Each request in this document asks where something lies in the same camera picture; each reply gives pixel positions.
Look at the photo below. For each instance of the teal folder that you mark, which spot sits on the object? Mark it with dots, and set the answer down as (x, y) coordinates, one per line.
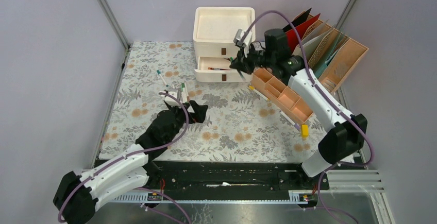
(327, 56)

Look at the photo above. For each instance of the orange plastic file rack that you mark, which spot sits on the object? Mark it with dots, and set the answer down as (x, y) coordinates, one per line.
(347, 58)

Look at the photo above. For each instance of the green capped marker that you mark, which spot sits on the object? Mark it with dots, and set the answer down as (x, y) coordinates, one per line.
(185, 92)

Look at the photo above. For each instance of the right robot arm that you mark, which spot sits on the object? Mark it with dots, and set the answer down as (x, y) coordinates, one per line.
(344, 130)

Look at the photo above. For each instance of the white three-drawer organizer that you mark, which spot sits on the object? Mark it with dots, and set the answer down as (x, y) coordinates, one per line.
(213, 33)

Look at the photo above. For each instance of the teal capped white marker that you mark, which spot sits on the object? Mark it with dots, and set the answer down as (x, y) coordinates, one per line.
(162, 78)

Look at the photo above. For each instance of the yellow capped white marker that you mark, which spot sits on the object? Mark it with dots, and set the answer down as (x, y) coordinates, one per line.
(257, 92)

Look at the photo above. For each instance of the beige folder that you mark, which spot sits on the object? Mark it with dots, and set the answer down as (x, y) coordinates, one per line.
(314, 36)

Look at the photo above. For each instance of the dark red pen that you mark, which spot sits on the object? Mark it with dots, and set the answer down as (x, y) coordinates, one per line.
(219, 69)

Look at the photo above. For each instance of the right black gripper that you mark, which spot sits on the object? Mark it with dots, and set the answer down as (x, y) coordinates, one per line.
(242, 61)

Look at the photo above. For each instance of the red folder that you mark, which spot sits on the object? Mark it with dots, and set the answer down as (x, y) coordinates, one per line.
(301, 22)

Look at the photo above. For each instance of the yellow eraser block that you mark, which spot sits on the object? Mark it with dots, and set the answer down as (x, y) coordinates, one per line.
(304, 131)

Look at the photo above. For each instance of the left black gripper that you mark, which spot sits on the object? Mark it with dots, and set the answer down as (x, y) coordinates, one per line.
(198, 115)

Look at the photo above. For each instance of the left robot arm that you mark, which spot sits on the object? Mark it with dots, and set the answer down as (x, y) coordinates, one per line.
(80, 196)

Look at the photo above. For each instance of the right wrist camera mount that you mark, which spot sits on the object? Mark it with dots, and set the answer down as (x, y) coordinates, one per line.
(242, 38)

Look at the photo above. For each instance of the floral table mat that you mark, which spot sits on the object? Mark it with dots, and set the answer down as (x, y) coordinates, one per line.
(240, 125)

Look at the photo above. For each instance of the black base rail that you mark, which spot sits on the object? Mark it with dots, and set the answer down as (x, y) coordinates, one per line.
(222, 181)

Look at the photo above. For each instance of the purple capped white marker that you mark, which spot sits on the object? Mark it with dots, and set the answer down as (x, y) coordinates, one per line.
(290, 121)

